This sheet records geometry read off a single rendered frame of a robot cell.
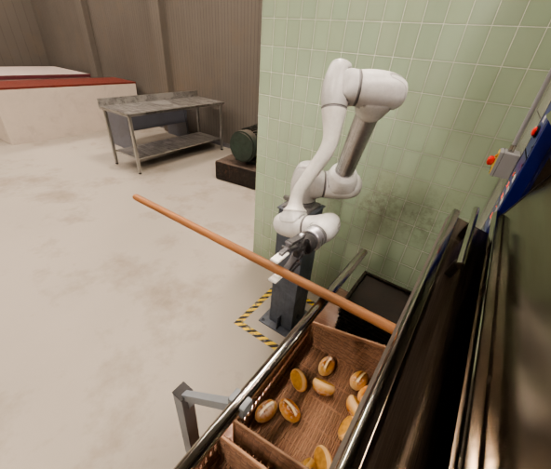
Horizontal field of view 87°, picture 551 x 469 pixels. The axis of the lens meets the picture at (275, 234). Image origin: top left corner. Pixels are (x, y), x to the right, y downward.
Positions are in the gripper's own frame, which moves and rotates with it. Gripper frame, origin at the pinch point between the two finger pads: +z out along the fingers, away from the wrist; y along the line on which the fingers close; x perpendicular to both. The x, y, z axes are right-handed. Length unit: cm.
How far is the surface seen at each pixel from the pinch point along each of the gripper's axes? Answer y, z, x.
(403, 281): 73, -122, -30
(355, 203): 28, -122, 18
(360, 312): -0.7, 1.1, -29.3
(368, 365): 53, -27, -35
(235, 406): 2.2, 40.0, -18.0
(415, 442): -21, 38, -46
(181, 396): 24.5, 39.4, 3.2
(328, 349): 58, -26, -16
